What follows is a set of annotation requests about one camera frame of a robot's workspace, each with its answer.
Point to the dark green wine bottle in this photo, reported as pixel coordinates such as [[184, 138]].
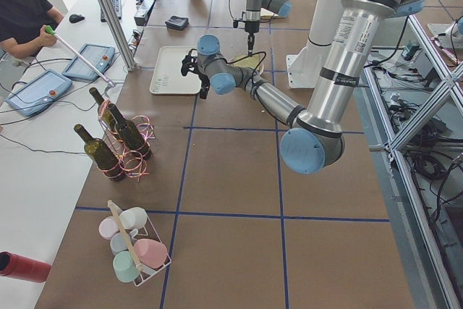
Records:
[[129, 133]]

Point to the blue teach pendant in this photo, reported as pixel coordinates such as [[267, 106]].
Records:
[[37, 95], [99, 56]]

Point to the red cylinder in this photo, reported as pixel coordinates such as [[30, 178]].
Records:
[[23, 268]]

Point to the black computer mouse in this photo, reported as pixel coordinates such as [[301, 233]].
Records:
[[75, 18]]

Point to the black keyboard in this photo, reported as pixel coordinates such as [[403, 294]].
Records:
[[117, 6]]

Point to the bread slice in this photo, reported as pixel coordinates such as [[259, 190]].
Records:
[[244, 60]]

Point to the cream bear tray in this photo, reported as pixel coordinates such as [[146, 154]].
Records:
[[167, 78]]

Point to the grey folded cloth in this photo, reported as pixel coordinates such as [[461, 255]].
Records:
[[177, 23]]

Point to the pink cup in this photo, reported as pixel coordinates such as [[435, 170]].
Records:
[[152, 253]]

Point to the white cup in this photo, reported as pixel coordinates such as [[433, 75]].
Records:
[[133, 218]]

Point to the person in black shirt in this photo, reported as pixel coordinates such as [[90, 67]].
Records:
[[23, 26]]

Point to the white round plate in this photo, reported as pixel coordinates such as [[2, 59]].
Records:
[[261, 67]]

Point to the copper wire bottle rack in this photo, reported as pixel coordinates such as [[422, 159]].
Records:
[[131, 162]]

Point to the long stick green handle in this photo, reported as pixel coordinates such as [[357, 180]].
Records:
[[49, 30]]

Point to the mint green cup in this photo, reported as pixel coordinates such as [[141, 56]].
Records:
[[124, 267]]

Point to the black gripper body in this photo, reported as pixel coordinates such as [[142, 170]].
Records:
[[250, 27], [202, 79]]

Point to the wooden cutting board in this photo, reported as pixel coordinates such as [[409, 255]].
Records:
[[266, 15]]

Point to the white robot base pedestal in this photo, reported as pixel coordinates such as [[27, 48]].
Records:
[[304, 68]]

